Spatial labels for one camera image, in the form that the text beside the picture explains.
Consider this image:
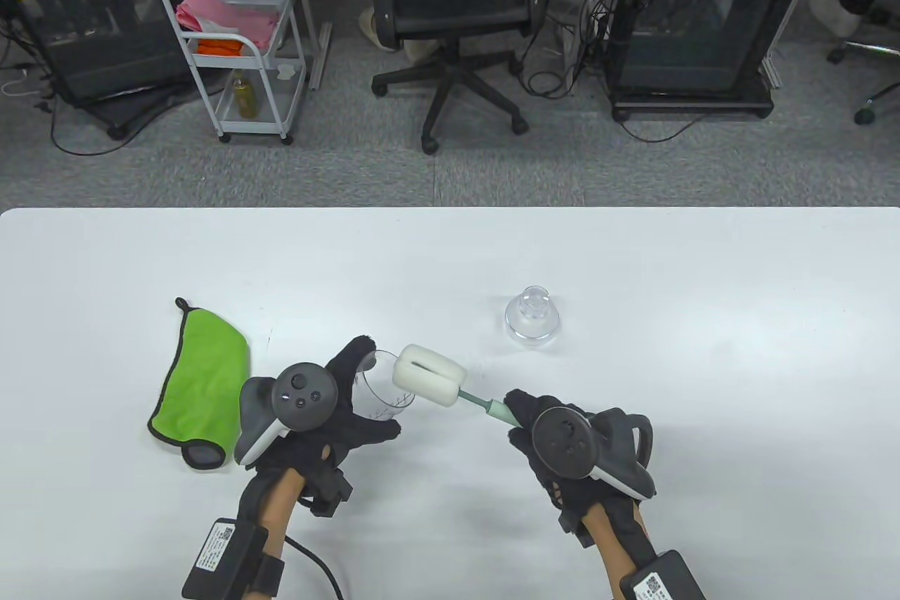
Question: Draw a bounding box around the person's left hand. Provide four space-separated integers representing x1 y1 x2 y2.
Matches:
243 336 402 518

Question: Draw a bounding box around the person's right hand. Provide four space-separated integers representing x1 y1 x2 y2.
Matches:
505 388 641 548

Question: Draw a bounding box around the clear plastic shaker cup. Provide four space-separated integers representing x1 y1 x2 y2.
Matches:
355 349 417 422

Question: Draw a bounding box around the white sponge cup brush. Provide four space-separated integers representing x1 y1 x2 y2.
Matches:
392 343 525 427

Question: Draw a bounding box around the green microfibre cloth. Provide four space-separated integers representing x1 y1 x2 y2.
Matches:
146 297 252 471

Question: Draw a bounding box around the clear plastic shaker lid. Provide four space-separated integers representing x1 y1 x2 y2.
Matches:
504 285 562 348

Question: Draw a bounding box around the person's left forearm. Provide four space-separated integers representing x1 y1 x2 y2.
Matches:
236 466 311 600

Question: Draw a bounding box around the person's right forearm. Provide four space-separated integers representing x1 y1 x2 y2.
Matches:
582 496 676 600

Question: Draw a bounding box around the grey black right controller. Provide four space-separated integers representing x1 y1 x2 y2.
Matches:
530 407 659 499

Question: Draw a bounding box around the grey black controller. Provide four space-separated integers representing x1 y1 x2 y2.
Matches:
233 361 340 468
530 407 659 499

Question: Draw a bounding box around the grey black left controller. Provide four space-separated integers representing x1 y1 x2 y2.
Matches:
233 361 340 468

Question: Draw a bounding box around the white rolling cart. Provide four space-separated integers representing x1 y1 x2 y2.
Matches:
155 0 311 146

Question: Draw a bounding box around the yellowish drink bottle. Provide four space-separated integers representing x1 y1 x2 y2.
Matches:
232 70 260 120

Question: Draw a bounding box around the pink cloth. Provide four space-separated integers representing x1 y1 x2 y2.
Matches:
175 0 280 52

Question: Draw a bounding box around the black equipment cabinet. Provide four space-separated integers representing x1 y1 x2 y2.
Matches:
0 0 206 141
603 0 807 123

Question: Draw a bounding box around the grey chair base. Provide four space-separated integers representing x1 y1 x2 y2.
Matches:
826 39 900 127

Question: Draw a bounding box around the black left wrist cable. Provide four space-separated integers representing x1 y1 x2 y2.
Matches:
284 535 346 600

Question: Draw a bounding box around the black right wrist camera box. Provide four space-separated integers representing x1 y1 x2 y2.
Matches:
619 550 708 600

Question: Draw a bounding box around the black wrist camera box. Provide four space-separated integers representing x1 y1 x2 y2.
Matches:
181 518 286 600
619 550 708 600

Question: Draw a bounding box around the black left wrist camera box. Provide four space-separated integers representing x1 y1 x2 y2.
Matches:
181 518 286 600

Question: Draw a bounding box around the black floor cable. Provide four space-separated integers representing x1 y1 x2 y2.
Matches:
617 111 711 144
0 16 176 158

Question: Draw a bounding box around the aluminium frame post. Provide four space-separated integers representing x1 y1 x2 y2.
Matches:
761 0 837 91
271 0 333 91

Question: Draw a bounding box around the black cable bundle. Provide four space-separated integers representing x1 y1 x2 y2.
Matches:
519 0 619 101

